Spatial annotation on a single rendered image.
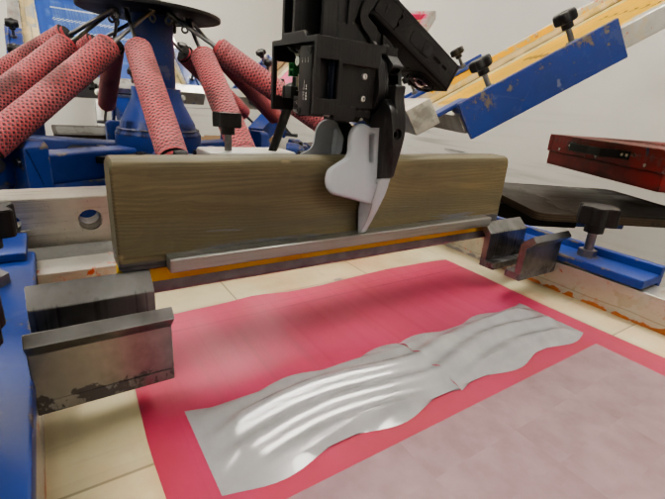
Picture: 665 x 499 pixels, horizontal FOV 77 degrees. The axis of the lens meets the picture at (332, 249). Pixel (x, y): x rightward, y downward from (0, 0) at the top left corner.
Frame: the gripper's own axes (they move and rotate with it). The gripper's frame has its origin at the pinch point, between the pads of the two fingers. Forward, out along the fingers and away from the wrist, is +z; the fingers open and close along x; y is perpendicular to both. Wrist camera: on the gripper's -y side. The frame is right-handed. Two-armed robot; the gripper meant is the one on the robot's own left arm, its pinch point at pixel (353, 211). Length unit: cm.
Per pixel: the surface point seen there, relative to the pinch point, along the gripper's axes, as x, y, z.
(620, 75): -71, -200, -30
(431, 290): 1.3, -11.1, 9.8
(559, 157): -38, -105, 2
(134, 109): -77, 6, -5
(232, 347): 2.2, 12.8, 9.8
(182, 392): 5.9, 17.7, 9.8
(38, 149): -57, 25, 2
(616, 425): 22.8, -6.7, 9.8
